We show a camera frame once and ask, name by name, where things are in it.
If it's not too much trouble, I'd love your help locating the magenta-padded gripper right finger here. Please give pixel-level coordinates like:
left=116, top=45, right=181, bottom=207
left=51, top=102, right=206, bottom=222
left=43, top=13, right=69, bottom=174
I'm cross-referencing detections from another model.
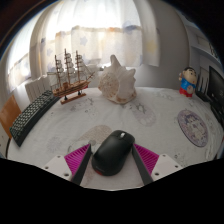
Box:
left=131, top=143, right=184, bottom=186

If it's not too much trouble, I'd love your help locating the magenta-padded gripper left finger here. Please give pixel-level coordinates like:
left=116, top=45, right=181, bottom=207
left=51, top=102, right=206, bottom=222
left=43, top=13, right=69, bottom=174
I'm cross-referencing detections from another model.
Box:
left=40, top=143, right=93, bottom=186

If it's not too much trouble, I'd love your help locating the black computer mouse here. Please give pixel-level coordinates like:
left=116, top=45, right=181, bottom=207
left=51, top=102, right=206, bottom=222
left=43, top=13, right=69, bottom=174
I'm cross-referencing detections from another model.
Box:
left=91, top=129, right=136, bottom=177

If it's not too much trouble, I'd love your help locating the round purple printed mouse pad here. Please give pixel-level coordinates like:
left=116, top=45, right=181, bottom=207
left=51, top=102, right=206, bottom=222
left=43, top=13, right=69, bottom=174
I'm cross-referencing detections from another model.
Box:
left=176, top=109, right=209, bottom=148

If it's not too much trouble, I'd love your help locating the white printed tablecloth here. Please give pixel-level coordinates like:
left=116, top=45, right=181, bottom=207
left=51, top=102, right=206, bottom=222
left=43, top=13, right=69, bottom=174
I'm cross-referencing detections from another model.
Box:
left=5, top=87, right=224, bottom=191

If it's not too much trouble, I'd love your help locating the black keyboard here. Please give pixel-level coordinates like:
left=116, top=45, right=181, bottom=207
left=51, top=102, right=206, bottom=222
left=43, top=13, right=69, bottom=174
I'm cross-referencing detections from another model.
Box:
left=9, top=89, right=61, bottom=148

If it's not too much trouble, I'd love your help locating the wooden model sailing ship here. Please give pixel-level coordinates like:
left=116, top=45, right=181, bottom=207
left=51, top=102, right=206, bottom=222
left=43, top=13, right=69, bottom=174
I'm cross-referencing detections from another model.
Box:
left=46, top=48, right=96, bottom=105

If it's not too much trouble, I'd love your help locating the white radiator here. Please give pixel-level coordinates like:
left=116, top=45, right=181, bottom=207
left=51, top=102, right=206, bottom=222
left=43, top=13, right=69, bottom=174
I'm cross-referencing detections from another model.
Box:
left=24, top=74, right=56, bottom=103

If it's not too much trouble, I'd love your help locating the large white conch shell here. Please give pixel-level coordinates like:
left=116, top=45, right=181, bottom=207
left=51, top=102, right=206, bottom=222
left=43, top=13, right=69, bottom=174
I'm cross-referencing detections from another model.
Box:
left=97, top=54, right=138, bottom=105

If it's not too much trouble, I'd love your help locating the small black box device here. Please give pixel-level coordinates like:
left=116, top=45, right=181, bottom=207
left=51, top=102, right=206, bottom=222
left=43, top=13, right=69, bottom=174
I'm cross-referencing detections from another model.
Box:
left=210, top=101, right=224, bottom=128

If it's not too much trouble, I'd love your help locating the black router with antennas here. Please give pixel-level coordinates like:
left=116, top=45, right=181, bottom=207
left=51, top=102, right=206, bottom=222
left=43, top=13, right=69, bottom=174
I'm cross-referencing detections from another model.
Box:
left=195, top=67, right=212, bottom=103

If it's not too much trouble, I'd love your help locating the cartoon boy figurine clock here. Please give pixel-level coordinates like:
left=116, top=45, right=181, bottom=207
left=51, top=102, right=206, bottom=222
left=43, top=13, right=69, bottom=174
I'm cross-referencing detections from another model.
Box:
left=178, top=66, right=198, bottom=98

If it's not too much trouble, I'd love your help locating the black monitor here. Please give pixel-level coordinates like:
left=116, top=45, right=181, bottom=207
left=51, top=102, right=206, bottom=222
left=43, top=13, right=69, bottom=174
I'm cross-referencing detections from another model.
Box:
left=207, top=65, right=224, bottom=111

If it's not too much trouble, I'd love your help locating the sheer white star curtain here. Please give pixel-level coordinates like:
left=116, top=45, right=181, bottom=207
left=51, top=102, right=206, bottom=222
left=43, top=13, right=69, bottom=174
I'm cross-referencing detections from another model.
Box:
left=6, top=0, right=161, bottom=91

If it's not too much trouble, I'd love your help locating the white wall shelf unit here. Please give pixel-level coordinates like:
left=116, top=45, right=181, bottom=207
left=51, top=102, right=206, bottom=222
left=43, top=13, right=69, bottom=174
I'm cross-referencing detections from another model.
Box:
left=186, top=19, right=224, bottom=68

